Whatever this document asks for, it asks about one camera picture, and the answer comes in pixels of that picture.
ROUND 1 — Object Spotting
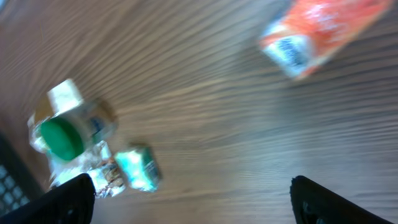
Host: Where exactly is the teal gum packet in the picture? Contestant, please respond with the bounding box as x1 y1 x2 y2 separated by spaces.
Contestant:
114 144 162 192

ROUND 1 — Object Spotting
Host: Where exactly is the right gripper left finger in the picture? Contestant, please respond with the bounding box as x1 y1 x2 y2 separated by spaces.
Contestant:
1 174 95 224

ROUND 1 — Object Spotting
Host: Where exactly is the green lid jar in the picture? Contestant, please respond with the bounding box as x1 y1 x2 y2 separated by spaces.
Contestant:
39 99 118 161

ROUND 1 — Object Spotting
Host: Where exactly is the grey plastic shopping basket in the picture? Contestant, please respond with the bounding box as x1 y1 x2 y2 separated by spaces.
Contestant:
0 135 44 216

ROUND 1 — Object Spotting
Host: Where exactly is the orange snack packet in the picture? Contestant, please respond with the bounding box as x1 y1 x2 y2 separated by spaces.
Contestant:
259 0 394 80

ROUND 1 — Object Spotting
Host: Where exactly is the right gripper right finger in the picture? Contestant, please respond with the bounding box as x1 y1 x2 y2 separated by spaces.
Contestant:
290 175 392 224

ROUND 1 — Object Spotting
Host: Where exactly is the brown PanTree snack bag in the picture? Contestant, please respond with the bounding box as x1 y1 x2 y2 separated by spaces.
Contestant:
27 79 126 198

